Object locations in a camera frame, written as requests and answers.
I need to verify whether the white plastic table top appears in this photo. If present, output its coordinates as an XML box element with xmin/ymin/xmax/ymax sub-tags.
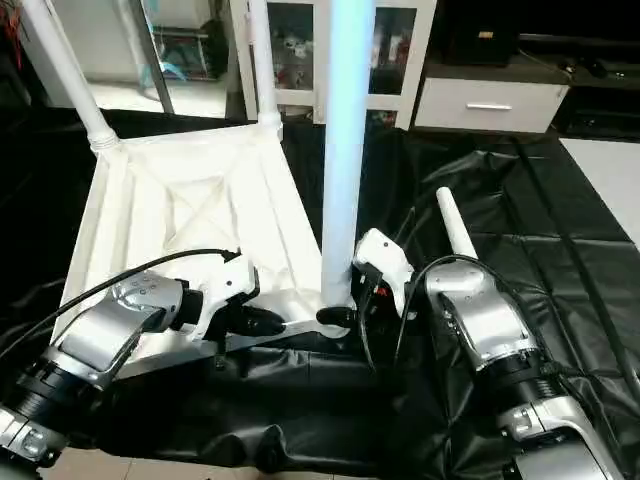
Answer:
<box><xmin>49</xmin><ymin>122</ymin><xmax>361</xmax><ymax>384</ymax></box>

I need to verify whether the black mat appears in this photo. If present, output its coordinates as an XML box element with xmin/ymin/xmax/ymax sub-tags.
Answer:
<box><xmin>0</xmin><ymin>102</ymin><xmax>640</xmax><ymax>479</ymax></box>

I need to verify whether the white drawer unit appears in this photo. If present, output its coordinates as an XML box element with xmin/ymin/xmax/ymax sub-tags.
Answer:
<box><xmin>412</xmin><ymin>77</ymin><xmax>571</xmax><ymax>135</ymax></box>

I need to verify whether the white glass-door cabinet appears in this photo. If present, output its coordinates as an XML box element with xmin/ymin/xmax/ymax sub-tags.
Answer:
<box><xmin>229</xmin><ymin>0</ymin><xmax>439</xmax><ymax>131</ymax></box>

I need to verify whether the light blue plastic stand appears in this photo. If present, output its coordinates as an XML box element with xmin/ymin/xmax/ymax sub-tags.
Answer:
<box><xmin>139</xmin><ymin>47</ymin><xmax>189</xmax><ymax>89</ymax></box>

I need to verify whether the black box with orange label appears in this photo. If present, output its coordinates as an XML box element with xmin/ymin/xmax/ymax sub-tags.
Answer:
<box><xmin>442</xmin><ymin>0</ymin><xmax>521</xmax><ymax>66</ymax></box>

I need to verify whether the black TV stand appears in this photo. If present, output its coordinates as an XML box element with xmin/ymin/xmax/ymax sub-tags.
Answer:
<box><xmin>517</xmin><ymin>32</ymin><xmax>640</xmax><ymax>94</ymax></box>

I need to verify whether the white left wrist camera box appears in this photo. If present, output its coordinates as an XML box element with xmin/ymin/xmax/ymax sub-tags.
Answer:
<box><xmin>172</xmin><ymin>247</ymin><xmax>261</xmax><ymax>344</ymax></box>

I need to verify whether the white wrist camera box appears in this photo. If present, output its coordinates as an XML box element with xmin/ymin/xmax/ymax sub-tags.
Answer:
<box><xmin>352</xmin><ymin>227</ymin><xmax>417</xmax><ymax>324</ymax></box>
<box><xmin>172</xmin><ymin>247</ymin><xmax>261</xmax><ymax>344</ymax></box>

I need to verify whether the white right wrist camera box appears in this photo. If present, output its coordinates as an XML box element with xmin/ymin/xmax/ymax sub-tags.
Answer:
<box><xmin>352</xmin><ymin>227</ymin><xmax>417</xmax><ymax>324</ymax></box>

